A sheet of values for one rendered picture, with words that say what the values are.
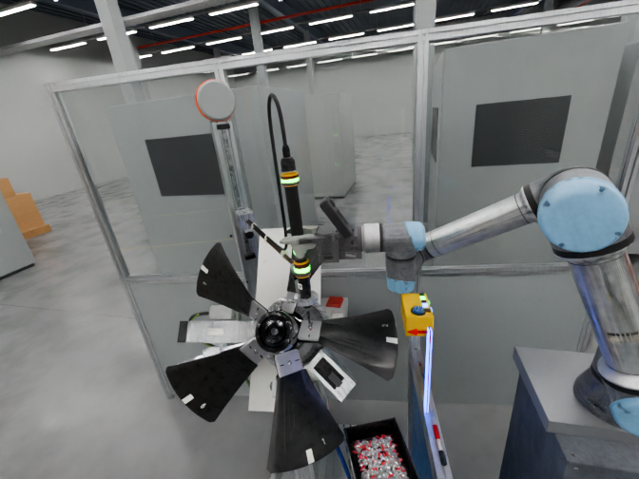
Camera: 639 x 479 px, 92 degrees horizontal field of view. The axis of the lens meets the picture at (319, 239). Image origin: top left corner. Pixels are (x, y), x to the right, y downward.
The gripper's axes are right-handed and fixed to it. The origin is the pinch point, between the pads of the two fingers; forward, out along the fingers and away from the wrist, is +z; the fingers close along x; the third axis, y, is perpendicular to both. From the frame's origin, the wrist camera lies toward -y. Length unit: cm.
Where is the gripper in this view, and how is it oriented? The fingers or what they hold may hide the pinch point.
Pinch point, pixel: (286, 234)
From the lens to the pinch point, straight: 82.6
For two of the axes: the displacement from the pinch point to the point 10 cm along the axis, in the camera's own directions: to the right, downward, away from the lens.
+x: 1.3, -3.9, 9.1
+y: 1.0, 9.2, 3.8
